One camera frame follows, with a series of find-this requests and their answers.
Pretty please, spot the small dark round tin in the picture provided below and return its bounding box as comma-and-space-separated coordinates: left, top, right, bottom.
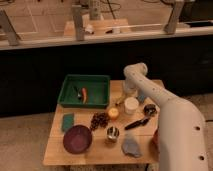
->
143, 104, 157, 116

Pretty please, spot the green sponge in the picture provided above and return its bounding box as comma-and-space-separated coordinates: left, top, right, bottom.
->
61, 114, 74, 132

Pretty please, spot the yellow banana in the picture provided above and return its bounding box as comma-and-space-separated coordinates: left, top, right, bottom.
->
115, 95, 126, 106

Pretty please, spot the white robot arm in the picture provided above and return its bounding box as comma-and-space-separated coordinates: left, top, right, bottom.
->
124, 63, 209, 171

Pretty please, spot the red bowl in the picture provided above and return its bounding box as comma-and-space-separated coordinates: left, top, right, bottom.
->
153, 129, 158, 146

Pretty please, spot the metal cup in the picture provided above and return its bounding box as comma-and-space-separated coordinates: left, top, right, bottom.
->
107, 126, 120, 143

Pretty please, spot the grey cloth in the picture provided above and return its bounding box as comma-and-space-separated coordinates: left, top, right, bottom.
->
121, 134, 142, 158

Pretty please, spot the black handled utensil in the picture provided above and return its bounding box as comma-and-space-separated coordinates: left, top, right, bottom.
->
124, 118, 150, 130

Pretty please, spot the orange carrot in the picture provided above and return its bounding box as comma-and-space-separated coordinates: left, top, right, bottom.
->
82, 88, 87, 103

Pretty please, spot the orange fruit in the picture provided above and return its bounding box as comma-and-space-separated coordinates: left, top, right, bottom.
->
108, 107, 119, 120

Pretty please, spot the green plastic tray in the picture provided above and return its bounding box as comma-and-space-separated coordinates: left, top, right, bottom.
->
57, 74, 110, 109

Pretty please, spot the dark green vegetable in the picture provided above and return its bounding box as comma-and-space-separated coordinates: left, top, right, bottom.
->
74, 86, 82, 100

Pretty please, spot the dark grape bunch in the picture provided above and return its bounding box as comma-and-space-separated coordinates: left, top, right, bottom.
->
90, 113, 109, 131

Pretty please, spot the white cup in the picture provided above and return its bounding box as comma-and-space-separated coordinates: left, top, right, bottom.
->
124, 97, 139, 115

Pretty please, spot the blue-grey cloth piece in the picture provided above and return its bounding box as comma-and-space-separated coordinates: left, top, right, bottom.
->
137, 92, 146, 103

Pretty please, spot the purple bowl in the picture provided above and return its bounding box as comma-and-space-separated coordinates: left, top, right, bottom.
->
63, 125, 92, 154

